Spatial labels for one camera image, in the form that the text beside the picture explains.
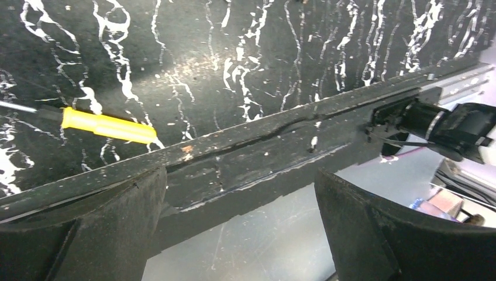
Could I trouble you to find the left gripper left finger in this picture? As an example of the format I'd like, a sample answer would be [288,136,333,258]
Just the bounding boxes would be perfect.
[1,167,167,280]

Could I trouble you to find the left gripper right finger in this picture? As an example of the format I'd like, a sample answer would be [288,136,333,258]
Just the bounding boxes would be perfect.
[314,170,495,280]

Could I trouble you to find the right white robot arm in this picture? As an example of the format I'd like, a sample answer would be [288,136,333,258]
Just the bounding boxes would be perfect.
[367,98,495,166]

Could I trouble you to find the yellow handle screwdriver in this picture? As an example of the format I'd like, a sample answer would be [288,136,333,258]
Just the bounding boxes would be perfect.
[1,101,157,144]

